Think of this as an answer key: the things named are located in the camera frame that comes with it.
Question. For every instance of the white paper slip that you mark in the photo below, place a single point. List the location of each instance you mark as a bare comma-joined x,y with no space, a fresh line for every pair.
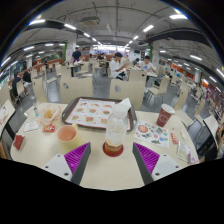
31,126

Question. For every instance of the person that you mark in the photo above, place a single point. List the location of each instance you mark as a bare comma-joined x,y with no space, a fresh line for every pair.
26,77
146,65
76,55
116,66
15,86

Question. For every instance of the white paper napkin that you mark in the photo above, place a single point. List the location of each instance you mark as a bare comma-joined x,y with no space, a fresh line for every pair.
125,104

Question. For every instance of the group of ceiling lights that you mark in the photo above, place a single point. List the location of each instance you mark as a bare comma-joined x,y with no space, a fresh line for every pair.
148,28

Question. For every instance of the beige dining table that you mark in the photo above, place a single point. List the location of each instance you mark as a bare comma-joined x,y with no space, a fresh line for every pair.
211,124
6,113

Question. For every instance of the small red card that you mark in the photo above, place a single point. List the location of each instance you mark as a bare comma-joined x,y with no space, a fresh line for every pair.
18,141

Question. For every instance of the red snack packet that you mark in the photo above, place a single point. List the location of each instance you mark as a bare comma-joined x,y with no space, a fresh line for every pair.
49,128

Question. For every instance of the small red sachet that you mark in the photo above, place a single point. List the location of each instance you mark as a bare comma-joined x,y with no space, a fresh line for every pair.
174,138

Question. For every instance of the ceiling air conditioner unit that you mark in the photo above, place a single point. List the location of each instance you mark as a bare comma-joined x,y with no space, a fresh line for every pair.
90,21

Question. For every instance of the dark brown food tray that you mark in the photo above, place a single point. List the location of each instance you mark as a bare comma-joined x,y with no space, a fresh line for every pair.
90,113

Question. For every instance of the group of beige chairs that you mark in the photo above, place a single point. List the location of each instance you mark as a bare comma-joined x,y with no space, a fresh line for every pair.
163,86

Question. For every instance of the clear plastic packet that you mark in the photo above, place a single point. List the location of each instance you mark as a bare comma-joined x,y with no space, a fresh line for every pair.
183,152

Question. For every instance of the clear plastic drink bottle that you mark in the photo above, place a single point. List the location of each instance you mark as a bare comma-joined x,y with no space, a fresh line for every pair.
116,133

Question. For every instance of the colourful printed leaflet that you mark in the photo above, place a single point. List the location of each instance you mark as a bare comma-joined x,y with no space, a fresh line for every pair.
151,133

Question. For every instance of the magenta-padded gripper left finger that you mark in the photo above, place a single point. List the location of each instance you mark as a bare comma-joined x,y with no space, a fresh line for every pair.
77,156

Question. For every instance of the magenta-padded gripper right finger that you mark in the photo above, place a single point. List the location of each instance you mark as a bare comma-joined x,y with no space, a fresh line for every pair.
146,156

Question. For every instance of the beige chair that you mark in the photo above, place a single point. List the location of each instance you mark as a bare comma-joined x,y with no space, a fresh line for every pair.
78,90
130,91

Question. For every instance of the small white sachet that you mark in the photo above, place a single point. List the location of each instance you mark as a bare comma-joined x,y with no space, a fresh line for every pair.
183,135

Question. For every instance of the yellow mug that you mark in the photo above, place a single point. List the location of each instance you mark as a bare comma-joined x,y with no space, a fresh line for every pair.
66,134

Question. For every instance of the red paper cup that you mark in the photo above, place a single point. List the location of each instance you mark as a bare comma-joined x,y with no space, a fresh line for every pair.
164,116

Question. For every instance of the flat round red coaster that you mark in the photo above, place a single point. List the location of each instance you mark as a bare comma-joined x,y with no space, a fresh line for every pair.
113,155

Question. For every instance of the clear plastic food bag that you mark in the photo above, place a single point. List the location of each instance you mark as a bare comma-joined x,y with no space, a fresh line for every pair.
50,115

